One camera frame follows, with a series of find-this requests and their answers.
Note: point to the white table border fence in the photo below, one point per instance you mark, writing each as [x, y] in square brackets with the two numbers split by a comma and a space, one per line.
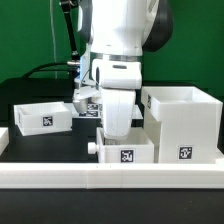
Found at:
[94, 176]

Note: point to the white rear drawer box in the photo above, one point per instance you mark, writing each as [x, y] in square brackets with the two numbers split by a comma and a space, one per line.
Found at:
[42, 118]

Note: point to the white front drawer box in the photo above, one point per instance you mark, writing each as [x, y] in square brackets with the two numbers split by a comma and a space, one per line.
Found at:
[136, 148]

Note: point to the white drawer cabinet frame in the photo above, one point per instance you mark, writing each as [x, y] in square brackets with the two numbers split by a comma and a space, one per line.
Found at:
[182, 122]

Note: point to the paper marker sheet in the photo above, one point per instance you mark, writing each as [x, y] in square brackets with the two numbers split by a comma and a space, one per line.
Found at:
[94, 112]

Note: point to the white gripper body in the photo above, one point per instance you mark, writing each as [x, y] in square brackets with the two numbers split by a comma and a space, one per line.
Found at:
[118, 82]

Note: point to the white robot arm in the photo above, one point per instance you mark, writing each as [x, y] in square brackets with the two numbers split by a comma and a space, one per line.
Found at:
[117, 33]

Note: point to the black camera stand pole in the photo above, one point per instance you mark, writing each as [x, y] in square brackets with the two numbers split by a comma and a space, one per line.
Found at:
[67, 6]

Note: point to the white drawer box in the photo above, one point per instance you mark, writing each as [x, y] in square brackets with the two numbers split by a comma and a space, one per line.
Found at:
[136, 148]
[42, 118]

